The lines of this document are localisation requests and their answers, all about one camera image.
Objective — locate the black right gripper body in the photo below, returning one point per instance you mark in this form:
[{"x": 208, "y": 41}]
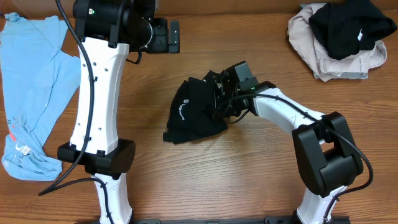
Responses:
[{"x": 218, "y": 92}]

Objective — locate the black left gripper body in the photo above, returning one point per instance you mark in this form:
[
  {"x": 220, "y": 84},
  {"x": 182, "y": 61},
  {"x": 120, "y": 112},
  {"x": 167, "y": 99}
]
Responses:
[{"x": 174, "y": 36}]

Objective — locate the black shirt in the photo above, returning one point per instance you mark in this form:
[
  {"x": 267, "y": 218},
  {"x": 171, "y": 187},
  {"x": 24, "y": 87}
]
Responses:
[{"x": 191, "y": 113}]

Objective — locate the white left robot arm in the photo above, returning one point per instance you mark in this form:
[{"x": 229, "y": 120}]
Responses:
[{"x": 106, "y": 33}]

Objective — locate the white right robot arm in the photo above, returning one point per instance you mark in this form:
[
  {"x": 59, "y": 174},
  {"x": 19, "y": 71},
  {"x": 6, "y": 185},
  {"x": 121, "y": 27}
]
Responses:
[{"x": 327, "y": 158}]

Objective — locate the beige garment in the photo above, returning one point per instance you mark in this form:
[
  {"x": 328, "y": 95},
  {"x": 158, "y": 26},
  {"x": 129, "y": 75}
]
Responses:
[{"x": 316, "y": 56}]

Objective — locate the light blue t-shirt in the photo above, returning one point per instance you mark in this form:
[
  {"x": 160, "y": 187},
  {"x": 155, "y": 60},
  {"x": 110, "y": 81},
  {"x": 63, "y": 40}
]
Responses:
[{"x": 38, "y": 81}]

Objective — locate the black folded garment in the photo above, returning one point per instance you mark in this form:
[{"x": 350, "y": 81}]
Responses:
[{"x": 349, "y": 27}]

